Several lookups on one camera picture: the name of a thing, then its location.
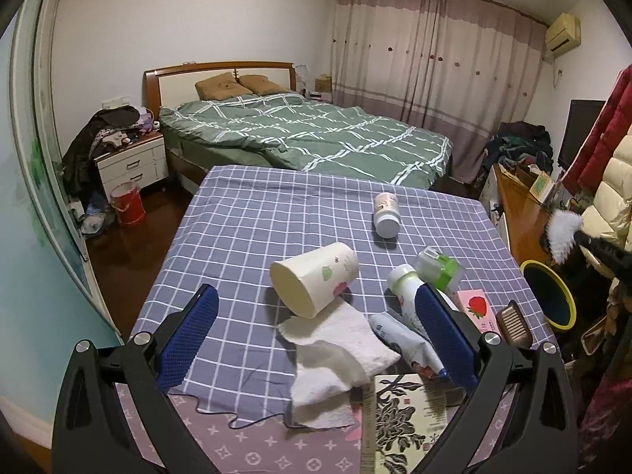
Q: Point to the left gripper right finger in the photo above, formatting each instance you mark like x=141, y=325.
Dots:
x=454, y=337

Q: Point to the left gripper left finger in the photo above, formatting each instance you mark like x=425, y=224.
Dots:
x=181, y=334

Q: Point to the pink strawberry box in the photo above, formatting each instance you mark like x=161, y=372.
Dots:
x=475, y=305

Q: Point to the white paper cup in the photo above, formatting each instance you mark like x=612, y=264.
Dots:
x=309, y=282

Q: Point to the yellow rimmed trash bin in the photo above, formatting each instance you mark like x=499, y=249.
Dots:
x=552, y=294

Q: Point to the crumpled tissue packet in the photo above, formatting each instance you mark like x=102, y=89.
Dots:
x=416, y=351

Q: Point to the brown ridged comb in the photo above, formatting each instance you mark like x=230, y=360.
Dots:
x=514, y=327

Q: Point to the white lotion bottle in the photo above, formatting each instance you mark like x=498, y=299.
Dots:
x=404, y=282

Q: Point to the black floral patterned book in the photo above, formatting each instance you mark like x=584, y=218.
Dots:
x=403, y=415

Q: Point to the pink monogram mat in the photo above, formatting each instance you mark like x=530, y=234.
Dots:
x=270, y=446

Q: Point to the white paper towel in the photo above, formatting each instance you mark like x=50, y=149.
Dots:
x=335, y=352

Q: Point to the orange wooden desk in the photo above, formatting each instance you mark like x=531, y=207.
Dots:
x=516, y=215

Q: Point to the red bucket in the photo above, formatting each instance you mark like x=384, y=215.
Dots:
x=125, y=199

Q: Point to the purple checked tablecloth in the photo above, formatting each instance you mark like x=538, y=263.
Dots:
x=243, y=219

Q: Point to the white pill bottle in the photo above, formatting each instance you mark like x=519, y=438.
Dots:
x=386, y=216

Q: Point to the white fur trimmed hood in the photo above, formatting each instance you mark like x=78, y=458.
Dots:
x=560, y=231

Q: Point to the white bedside cabinet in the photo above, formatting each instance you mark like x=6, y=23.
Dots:
x=144, y=163

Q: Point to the cream puffer jacket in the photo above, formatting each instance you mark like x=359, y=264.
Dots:
x=609, y=215

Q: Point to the pile of dark clothes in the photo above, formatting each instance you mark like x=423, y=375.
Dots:
x=519, y=143

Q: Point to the clothes on bedside cabinet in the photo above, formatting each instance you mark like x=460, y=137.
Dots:
x=103, y=134

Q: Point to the green checked duvet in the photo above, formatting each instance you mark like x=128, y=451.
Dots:
x=286, y=130

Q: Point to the brown pillow left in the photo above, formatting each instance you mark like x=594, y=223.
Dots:
x=220, y=88

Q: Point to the brown pillow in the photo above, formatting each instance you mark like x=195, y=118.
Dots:
x=220, y=88
x=261, y=85

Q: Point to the black monitor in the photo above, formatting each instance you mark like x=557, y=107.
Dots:
x=581, y=117

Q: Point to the brown pillow right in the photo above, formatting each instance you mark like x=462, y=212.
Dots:
x=261, y=85

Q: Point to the red jacket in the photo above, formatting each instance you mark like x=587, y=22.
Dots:
x=611, y=125

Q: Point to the pink striped curtain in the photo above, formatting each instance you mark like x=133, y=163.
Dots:
x=454, y=67

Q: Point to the wall air conditioner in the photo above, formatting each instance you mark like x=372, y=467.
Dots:
x=564, y=34

